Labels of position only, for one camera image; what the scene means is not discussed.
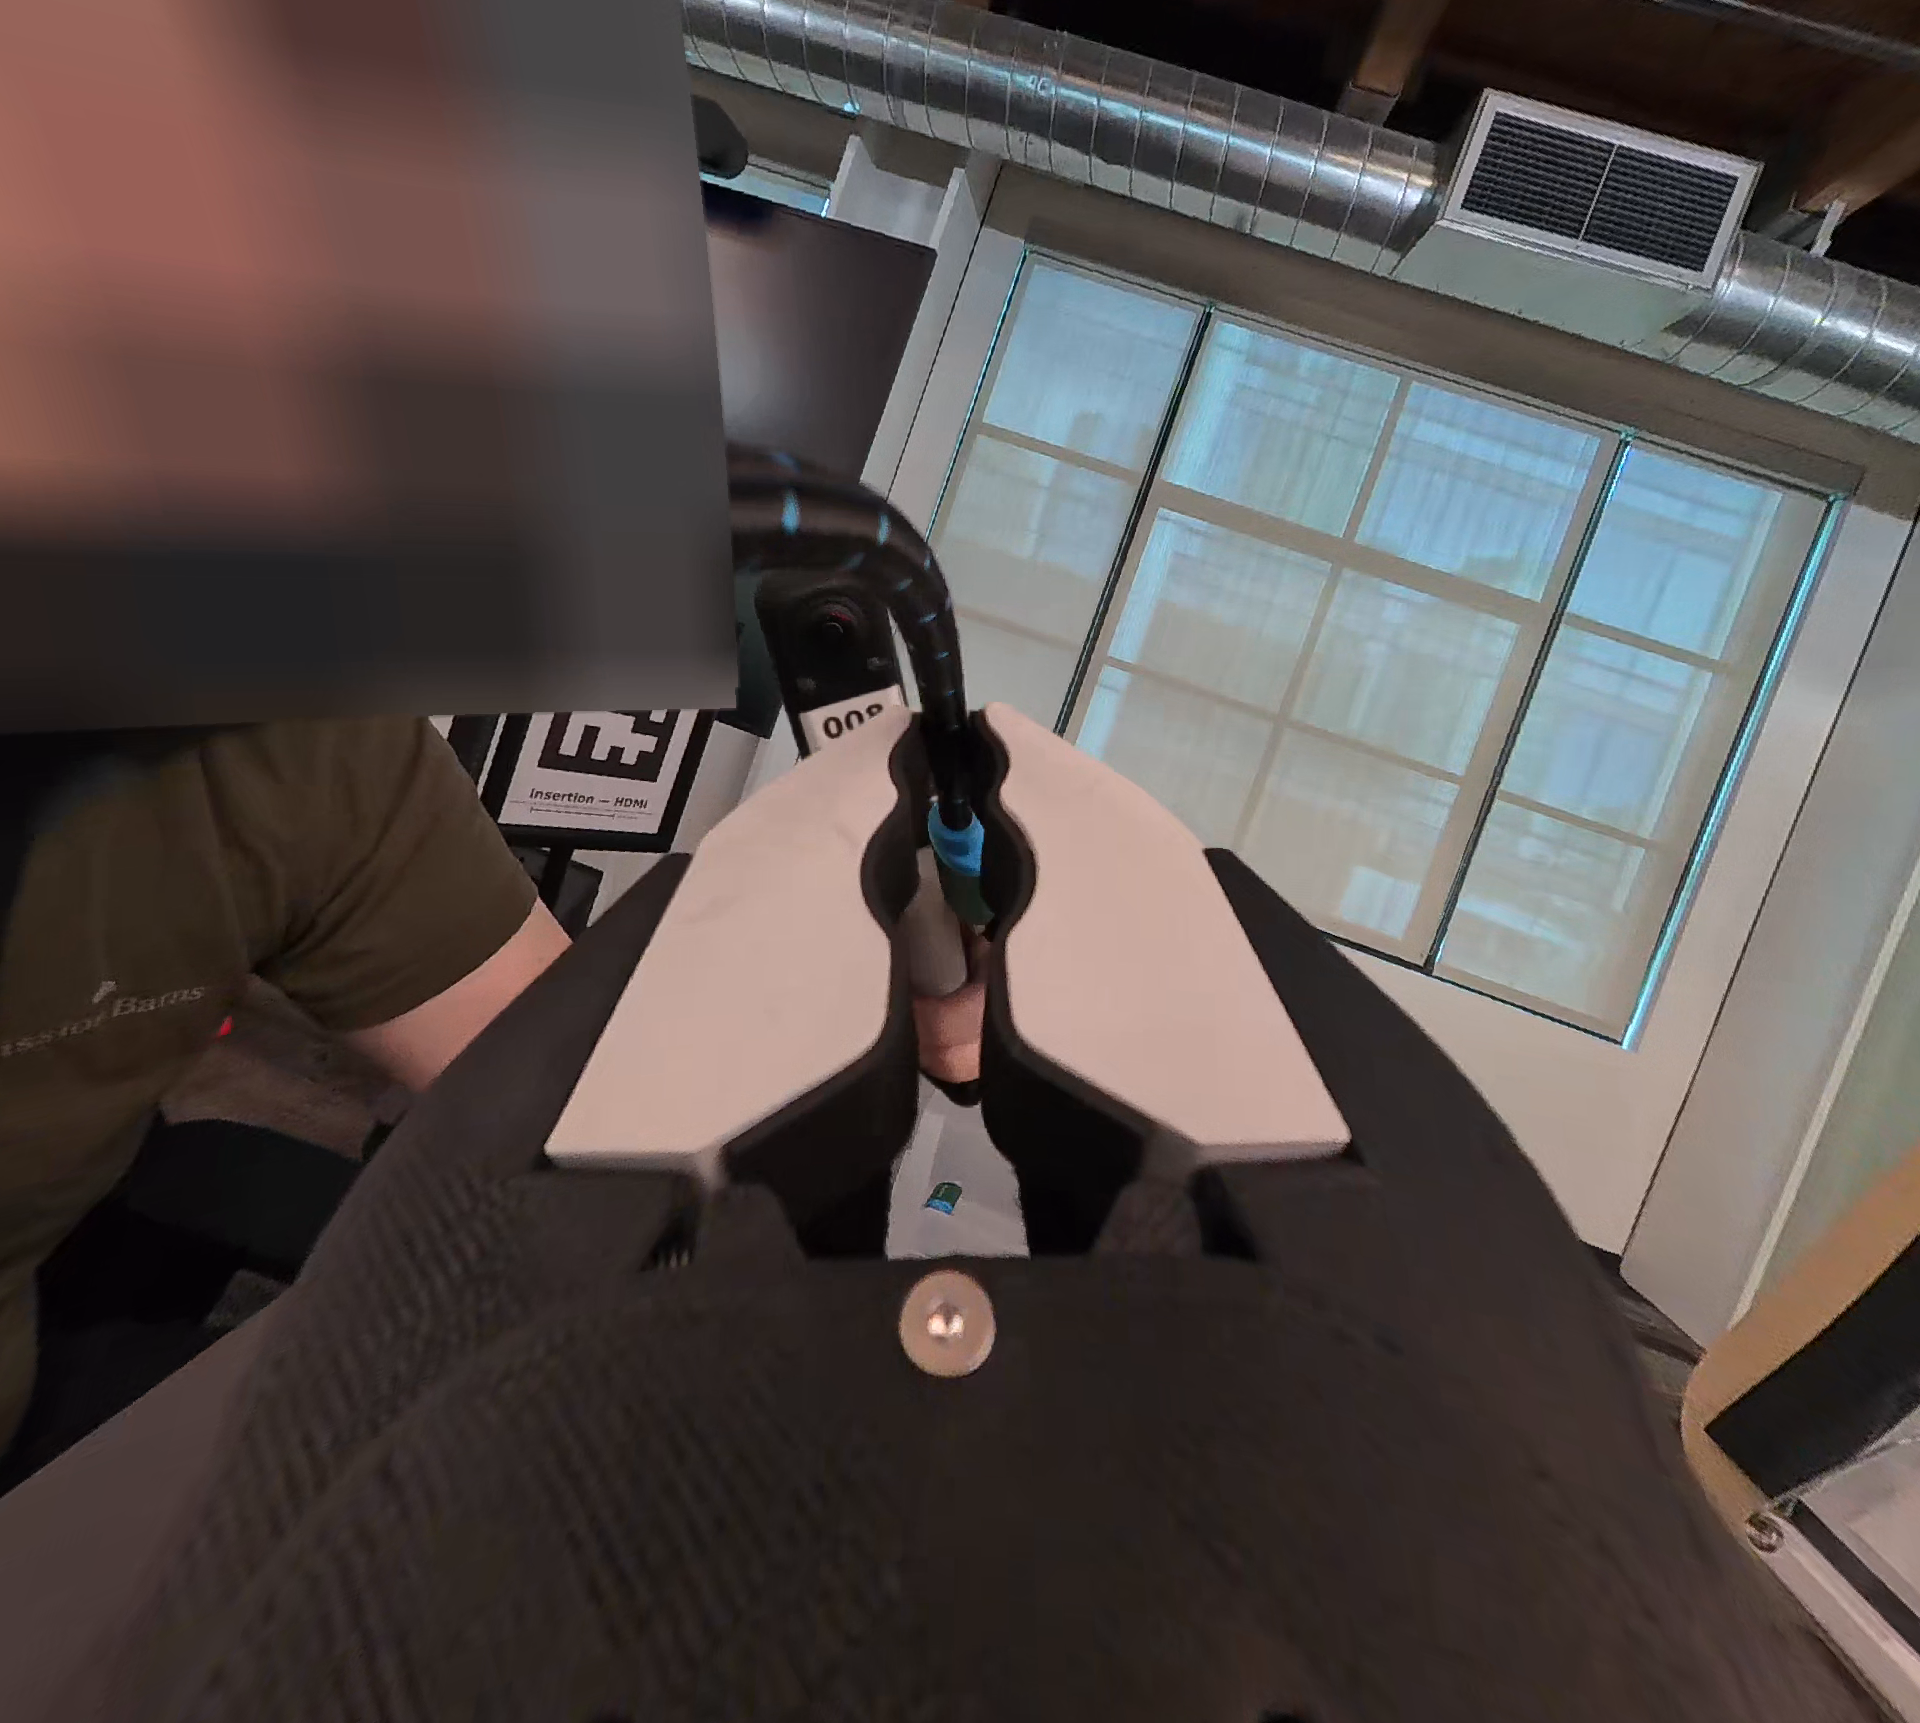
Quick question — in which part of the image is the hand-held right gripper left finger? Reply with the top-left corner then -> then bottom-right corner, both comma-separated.
543,710 -> 931,1177

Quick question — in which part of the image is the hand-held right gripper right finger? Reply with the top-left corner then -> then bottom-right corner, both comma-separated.
978,700 -> 1357,1169

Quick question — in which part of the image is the person's left hand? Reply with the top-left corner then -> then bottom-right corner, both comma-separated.
918,936 -> 988,1084

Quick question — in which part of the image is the black-white printed tag board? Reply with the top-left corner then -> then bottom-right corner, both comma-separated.
480,708 -> 718,856

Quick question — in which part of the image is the black monitor screen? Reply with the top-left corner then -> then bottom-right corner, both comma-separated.
702,182 -> 942,588

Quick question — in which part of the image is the large window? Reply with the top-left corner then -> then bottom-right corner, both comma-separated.
918,250 -> 1851,1048

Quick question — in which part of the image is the person's olive shirt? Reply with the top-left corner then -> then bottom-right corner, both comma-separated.
0,718 -> 543,1439

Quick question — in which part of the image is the white ceiling air vent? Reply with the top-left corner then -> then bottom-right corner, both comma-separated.
1399,86 -> 1768,296

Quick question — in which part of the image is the large spiral air duct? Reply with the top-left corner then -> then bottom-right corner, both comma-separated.
673,0 -> 1920,438

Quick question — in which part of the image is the white monitor bracket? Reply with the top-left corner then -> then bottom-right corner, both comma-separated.
1744,1435 -> 1920,1611

